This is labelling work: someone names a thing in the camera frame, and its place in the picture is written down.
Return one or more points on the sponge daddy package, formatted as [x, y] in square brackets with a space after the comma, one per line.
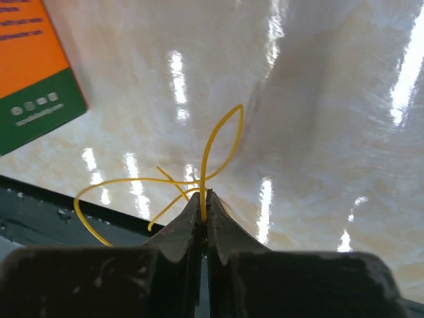
[39, 91]

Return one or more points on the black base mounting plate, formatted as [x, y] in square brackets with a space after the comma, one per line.
[32, 215]

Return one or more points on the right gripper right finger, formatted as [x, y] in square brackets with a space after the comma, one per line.
[247, 279]

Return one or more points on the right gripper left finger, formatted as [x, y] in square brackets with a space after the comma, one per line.
[160, 278]

